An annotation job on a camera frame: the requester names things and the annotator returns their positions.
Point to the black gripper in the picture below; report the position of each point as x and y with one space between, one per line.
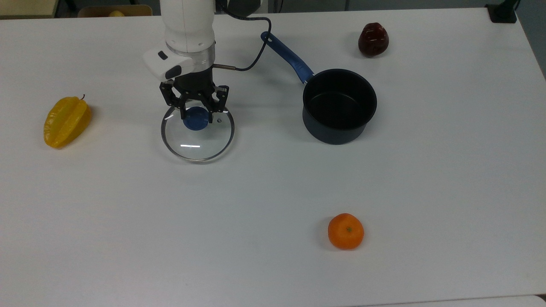
194 87

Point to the glass lid with blue knob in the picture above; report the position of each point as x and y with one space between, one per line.
195 123

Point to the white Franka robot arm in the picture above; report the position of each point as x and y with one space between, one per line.
187 21

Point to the small yellow fruit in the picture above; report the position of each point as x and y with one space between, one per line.
116 14

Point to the yellow starfruit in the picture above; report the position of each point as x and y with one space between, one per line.
66 123

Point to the dark red apple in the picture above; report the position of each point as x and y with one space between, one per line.
373 40

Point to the beige wooden board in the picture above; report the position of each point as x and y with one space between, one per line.
25 7

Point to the orange mandarin fruit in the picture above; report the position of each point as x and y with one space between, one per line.
345 232

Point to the black clamp mount base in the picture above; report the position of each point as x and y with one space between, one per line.
502 13

